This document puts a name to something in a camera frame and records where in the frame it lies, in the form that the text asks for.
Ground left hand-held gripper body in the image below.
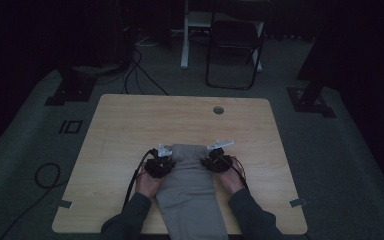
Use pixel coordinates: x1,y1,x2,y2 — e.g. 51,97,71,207
144,143,175,179

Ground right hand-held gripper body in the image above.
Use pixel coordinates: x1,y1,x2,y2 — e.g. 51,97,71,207
203,139,235,174

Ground grey pants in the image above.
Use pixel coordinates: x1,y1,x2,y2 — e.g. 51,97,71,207
155,143,230,240

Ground person's right hand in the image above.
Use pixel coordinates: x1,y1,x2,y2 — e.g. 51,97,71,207
214,157,247,196

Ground person's left hand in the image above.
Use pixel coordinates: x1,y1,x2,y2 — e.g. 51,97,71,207
135,170,165,200

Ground grey tape piece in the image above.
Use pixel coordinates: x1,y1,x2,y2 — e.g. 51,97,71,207
288,197,308,208
51,199,74,210

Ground black stand base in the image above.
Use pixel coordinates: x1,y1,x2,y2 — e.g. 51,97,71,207
286,78,337,119
44,64,98,107

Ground black folding chair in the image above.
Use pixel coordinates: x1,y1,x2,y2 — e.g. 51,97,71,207
205,0,272,91

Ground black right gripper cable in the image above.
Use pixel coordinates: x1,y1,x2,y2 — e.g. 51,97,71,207
223,155,250,192

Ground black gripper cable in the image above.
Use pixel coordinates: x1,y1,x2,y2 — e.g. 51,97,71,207
223,155,250,192
122,148,158,213

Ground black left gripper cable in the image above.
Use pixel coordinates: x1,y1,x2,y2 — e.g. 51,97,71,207
122,148,158,213

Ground black floor cables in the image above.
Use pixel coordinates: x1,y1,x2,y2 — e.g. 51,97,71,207
121,46,169,97

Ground looped black floor cable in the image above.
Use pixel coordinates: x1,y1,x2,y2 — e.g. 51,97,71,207
0,162,70,240

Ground white desk frame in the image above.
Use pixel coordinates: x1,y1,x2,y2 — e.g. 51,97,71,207
180,0,264,73

